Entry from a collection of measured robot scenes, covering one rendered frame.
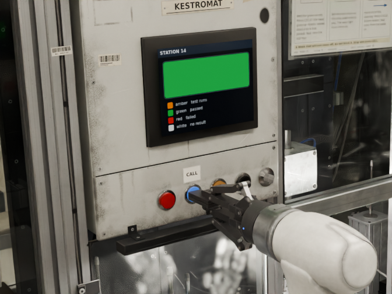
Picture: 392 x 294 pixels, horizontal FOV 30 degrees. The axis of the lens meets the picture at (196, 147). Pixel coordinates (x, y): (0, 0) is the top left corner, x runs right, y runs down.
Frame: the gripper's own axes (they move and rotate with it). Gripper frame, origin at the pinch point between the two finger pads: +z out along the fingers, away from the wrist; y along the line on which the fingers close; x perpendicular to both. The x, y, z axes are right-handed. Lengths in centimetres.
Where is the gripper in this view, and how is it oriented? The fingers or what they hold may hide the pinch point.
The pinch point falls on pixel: (204, 198)
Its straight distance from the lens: 139.5
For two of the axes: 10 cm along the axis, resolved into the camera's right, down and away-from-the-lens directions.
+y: -0.4, -9.7, -2.4
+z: -5.4, -1.8, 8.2
